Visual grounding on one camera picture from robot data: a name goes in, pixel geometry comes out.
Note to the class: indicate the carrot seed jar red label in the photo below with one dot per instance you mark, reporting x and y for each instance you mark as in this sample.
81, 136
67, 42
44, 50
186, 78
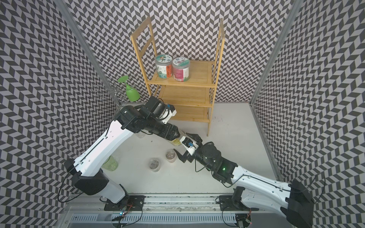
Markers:
164, 66

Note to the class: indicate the green plastic goblet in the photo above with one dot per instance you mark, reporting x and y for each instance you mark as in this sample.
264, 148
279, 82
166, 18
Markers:
131, 93

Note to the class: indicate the bamboo three-tier shelf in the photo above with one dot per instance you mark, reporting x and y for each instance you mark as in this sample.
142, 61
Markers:
193, 99

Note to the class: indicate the green translucent plastic cup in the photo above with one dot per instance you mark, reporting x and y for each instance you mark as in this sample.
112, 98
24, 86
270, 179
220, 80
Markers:
110, 164

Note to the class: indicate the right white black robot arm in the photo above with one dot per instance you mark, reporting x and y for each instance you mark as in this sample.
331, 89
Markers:
252, 191

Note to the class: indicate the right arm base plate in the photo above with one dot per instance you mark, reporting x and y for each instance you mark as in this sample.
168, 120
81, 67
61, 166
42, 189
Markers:
226, 203

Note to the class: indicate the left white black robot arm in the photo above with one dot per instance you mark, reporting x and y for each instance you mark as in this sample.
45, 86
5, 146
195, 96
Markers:
86, 170

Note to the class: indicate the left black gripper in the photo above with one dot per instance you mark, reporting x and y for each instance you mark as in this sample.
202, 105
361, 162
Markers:
170, 137

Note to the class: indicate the chrome wire glass rack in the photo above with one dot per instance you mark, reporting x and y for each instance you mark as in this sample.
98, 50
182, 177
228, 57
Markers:
110, 91

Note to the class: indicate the small clear tub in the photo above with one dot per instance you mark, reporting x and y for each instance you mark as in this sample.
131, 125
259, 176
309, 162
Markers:
154, 165
171, 156

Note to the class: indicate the flower seed jar pink label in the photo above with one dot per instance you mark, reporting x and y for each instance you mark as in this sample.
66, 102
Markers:
181, 69

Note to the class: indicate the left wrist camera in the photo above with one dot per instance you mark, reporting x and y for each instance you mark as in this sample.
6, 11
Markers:
169, 112

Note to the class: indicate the yellow label seed jar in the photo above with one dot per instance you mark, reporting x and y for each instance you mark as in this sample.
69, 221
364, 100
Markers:
176, 142

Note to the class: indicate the aluminium front rail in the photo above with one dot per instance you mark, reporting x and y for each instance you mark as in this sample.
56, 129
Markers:
179, 203

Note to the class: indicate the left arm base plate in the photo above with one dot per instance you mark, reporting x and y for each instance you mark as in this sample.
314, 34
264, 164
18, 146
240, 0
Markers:
128, 203

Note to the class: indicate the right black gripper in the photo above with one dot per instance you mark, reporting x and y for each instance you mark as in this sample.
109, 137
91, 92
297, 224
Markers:
197, 138

